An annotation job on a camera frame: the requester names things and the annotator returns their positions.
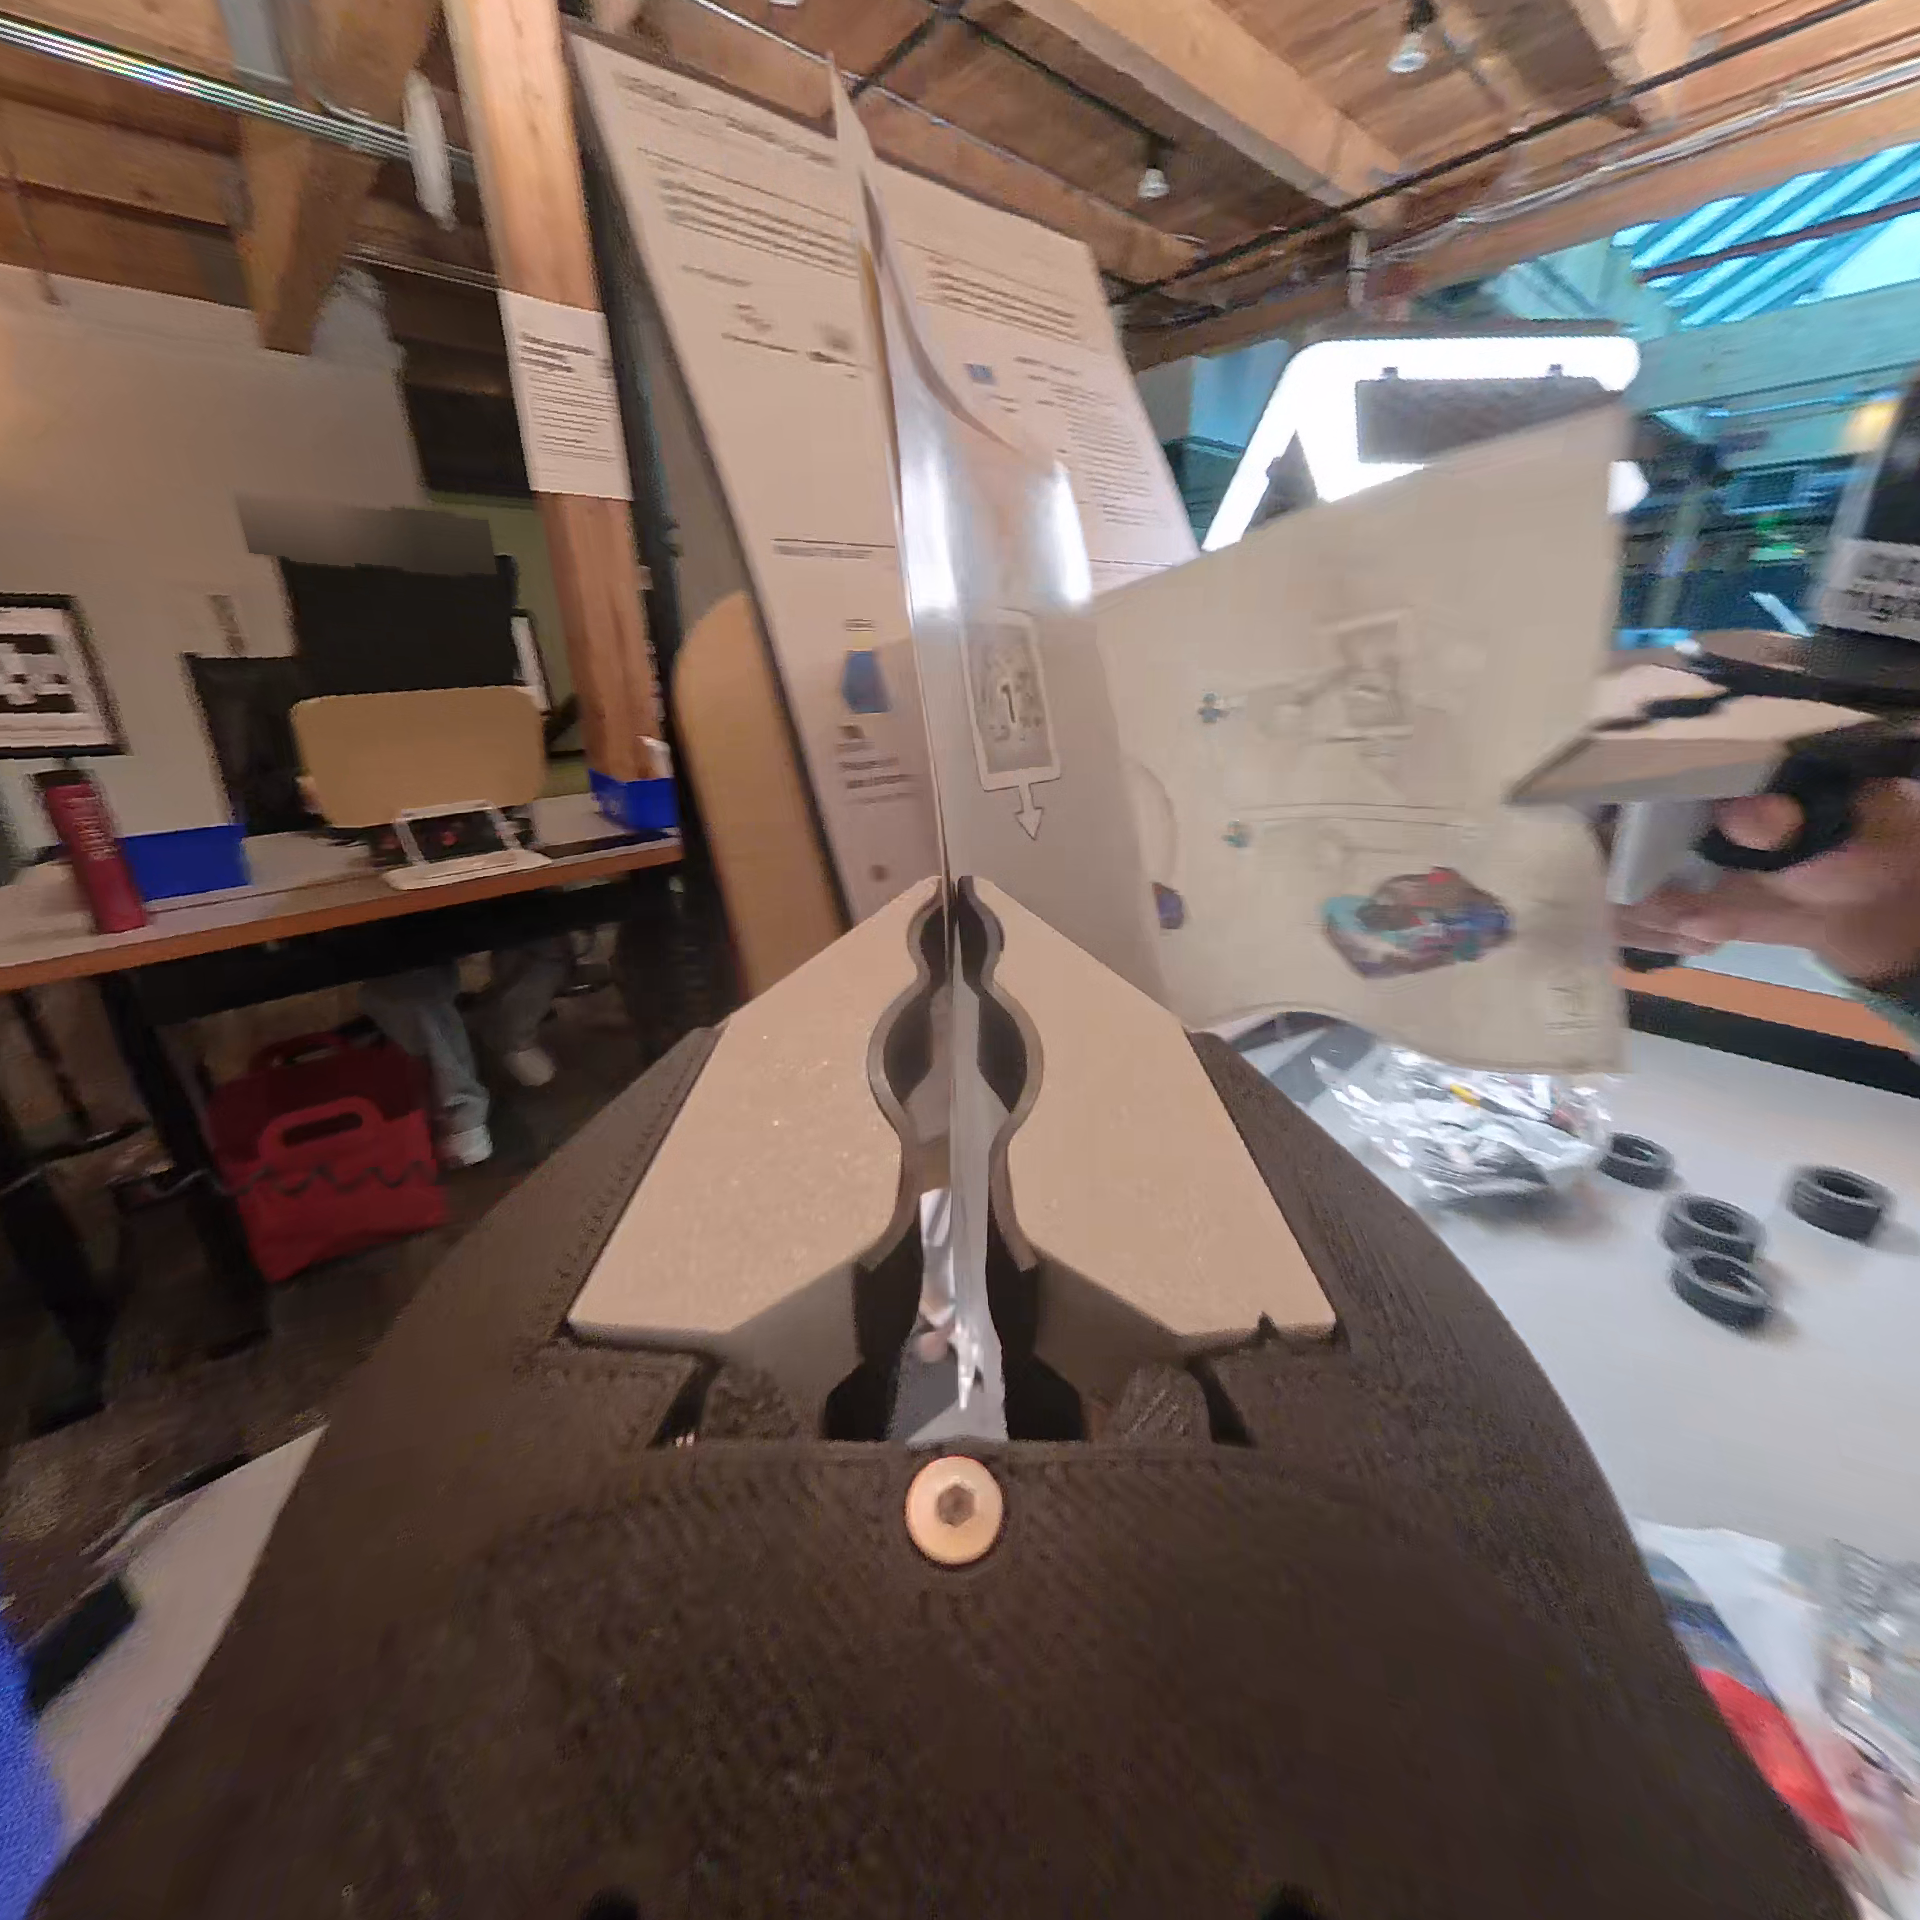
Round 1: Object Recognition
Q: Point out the red water bottle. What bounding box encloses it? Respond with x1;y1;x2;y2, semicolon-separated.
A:
38;772;152;936

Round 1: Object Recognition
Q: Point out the wooden post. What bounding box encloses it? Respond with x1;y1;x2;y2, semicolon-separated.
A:
441;0;671;785

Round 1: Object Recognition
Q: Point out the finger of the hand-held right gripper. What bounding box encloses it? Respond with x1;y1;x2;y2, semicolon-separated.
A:
1586;662;1744;723
1504;699;1881;817

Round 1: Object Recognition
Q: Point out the crumpled clear plastic bag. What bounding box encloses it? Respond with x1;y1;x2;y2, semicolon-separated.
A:
1318;1036;1615;1211

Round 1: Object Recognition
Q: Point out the lego instruction booklet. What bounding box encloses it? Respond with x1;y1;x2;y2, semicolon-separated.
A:
831;59;1636;1443

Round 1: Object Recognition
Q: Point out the grey office desk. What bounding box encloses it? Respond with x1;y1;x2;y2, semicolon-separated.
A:
0;795;687;1337

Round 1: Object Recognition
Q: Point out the white task instruction poster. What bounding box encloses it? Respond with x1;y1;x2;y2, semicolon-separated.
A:
568;29;1202;923

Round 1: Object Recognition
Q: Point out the holographic sticker sheet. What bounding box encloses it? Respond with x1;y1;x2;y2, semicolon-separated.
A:
1633;1515;1876;1877

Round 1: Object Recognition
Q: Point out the white paper notice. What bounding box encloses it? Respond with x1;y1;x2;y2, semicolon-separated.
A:
498;293;633;504

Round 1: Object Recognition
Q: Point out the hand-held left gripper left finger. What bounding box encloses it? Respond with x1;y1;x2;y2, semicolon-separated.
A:
565;875;962;1413

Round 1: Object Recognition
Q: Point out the black framed marker sign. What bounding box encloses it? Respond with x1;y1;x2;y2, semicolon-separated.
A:
0;595;128;760

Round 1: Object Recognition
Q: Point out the bright light panel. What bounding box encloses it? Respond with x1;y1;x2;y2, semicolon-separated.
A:
1199;322;1644;549

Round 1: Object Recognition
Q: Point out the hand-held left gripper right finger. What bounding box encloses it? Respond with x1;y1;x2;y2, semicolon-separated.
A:
952;875;1340;1413

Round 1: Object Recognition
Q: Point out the red felt bag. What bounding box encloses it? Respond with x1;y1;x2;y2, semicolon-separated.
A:
206;1036;452;1288

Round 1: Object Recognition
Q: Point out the orange edged table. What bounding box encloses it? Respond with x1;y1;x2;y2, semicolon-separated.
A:
1626;960;1920;1105

